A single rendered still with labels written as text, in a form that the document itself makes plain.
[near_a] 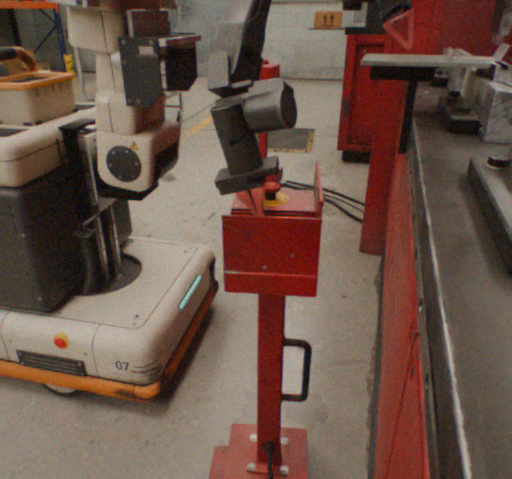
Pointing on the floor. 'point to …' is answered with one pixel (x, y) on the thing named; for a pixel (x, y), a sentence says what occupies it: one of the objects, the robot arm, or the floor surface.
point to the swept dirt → (371, 378)
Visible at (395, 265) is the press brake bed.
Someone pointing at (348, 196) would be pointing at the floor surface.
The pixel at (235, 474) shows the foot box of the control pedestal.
